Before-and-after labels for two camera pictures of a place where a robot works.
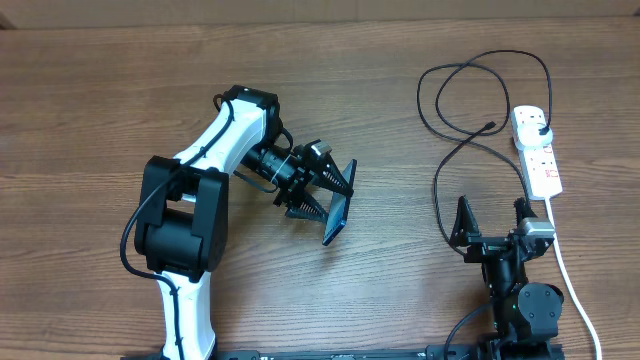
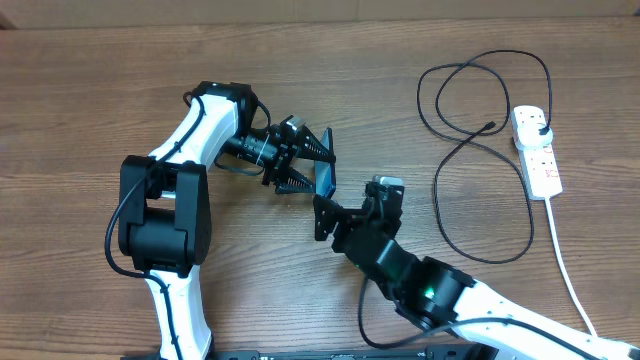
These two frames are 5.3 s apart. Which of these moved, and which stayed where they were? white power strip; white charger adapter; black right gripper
Moved: black right gripper
Stayed: white power strip; white charger adapter
